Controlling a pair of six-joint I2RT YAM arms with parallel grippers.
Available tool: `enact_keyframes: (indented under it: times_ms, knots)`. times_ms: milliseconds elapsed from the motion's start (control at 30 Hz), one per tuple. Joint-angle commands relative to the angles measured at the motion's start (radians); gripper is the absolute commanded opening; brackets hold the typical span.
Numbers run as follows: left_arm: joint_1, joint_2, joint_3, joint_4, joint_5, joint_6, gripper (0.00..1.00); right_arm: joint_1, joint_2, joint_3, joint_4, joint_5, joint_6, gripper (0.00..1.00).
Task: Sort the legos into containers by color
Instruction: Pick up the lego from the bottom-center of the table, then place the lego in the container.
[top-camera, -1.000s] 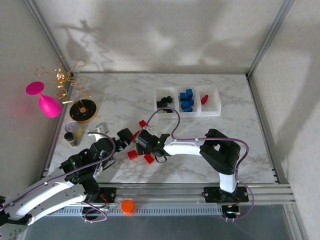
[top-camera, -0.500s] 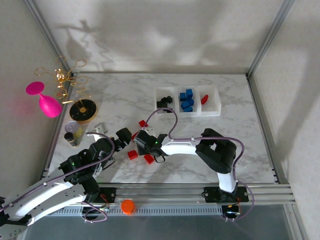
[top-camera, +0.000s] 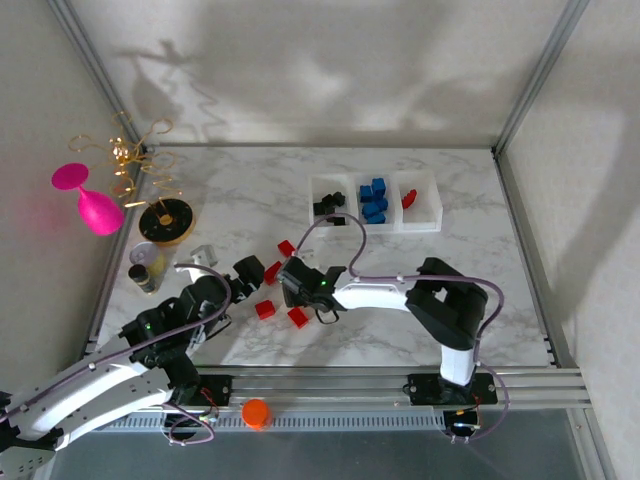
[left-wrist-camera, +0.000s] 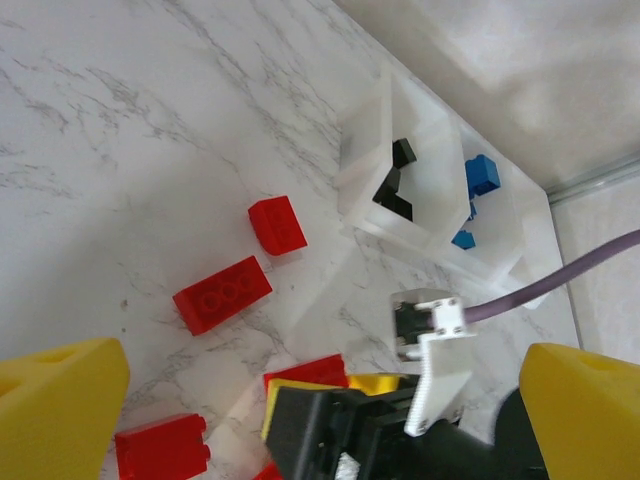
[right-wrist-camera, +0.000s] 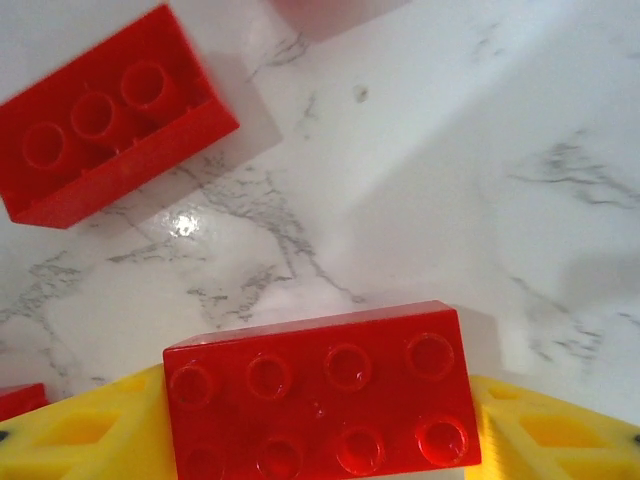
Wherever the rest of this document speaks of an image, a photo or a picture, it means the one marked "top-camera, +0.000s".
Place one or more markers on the small yellow object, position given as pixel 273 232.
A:
pixel 158 263

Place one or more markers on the white round disc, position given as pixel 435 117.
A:
pixel 142 252

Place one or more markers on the pink plastic wine glass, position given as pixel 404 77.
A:
pixel 100 212

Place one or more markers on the black lego brick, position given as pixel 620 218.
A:
pixel 327 201
pixel 318 207
pixel 339 220
pixel 339 196

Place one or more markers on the black corner bracket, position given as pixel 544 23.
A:
pixel 550 350

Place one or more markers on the blue lego brick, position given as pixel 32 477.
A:
pixel 382 204
pixel 370 208
pixel 366 193
pixel 375 218
pixel 378 186

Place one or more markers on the aluminum base rail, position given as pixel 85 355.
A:
pixel 325 385

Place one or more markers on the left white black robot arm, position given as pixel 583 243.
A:
pixel 100 385

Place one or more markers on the white plastic bin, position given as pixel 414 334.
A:
pixel 425 205
pixel 320 185
pixel 393 192

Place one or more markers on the aluminum back rail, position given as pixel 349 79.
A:
pixel 325 145

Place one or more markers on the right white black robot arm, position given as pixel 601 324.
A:
pixel 375 295

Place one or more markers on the small black bottle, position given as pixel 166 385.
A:
pixel 142 280

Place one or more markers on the long red lego brick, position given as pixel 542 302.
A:
pixel 410 199

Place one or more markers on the orange cylinder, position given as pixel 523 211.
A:
pixel 256 414

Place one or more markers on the aluminum frame post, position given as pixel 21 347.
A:
pixel 542 67
pixel 96 65

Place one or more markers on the aluminum side rail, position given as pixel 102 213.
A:
pixel 529 250
pixel 100 310

